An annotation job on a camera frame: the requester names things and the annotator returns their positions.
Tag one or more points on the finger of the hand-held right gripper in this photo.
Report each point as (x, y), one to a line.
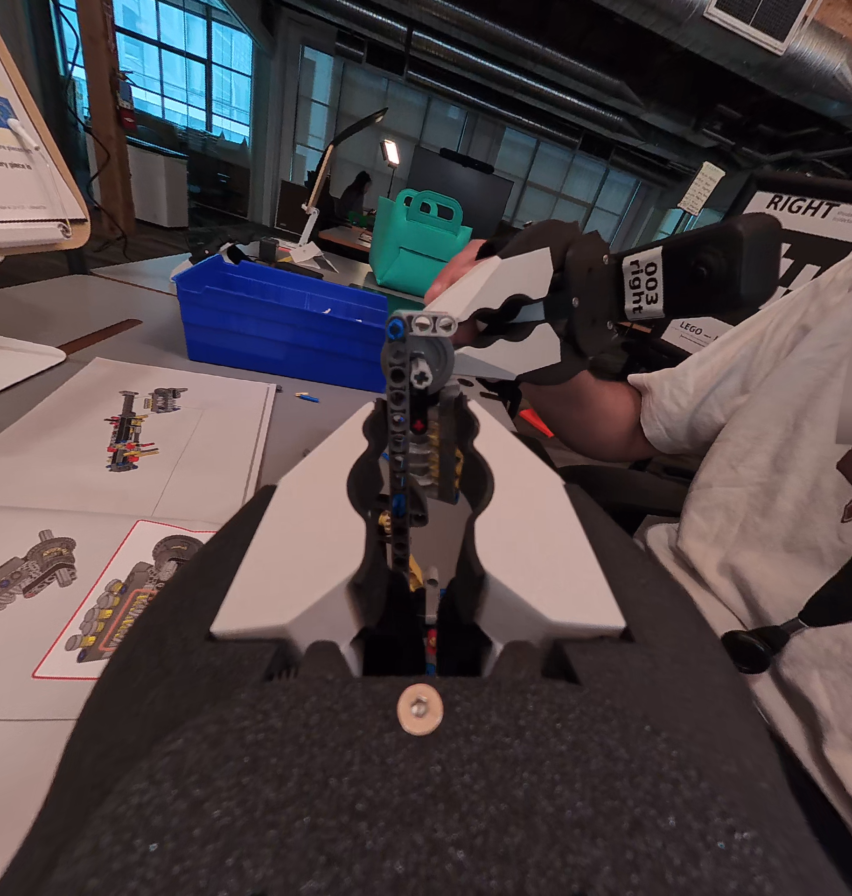
(517, 357)
(499, 283)

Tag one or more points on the building instruction booklet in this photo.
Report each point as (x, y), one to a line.
(188, 434)

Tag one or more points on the brick-built car chassis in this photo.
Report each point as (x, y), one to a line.
(398, 392)

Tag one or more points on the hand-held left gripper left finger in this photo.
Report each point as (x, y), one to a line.
(286, 560)

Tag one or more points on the red fire extinguisher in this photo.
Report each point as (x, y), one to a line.
(126, 105)

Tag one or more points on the hanging paper note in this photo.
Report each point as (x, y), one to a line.
(701, 187)

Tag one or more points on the white floor sign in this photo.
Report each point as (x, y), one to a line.
(678, 339)

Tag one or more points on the silver ventilation duct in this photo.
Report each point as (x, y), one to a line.
(832, 63)

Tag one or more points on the laminated instruction sheet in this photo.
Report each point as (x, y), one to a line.
(13, 175)

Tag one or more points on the black clip microphone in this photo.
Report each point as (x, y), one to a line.
(748, 649)

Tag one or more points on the white cabinet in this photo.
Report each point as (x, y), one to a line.
(156, 185)

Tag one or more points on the person's right forearm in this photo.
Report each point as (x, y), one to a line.
(594, 420)

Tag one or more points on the brick-built engine block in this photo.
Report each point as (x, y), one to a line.
(441, 455)

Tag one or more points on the teal tote bag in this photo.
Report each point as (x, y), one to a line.
(415, 245)

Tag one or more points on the black monitor screen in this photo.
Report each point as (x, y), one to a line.
(461, 182)

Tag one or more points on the blue plastic bin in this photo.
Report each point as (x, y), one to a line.
(279, 329)

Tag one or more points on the instruction sheet on stand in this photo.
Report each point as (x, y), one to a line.
(48, 241)

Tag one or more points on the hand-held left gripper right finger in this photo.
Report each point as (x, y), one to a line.
(552, 560)

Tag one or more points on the person's right hand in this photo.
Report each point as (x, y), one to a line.
(457, 266)

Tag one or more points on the wooden post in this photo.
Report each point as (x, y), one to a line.
(107, 105)

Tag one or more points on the studio light panel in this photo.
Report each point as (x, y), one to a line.
(390, 152)

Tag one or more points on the white air vent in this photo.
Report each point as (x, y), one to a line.
(755, 17)

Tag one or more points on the person's dark trousers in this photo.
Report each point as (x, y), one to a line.
(811, 791)

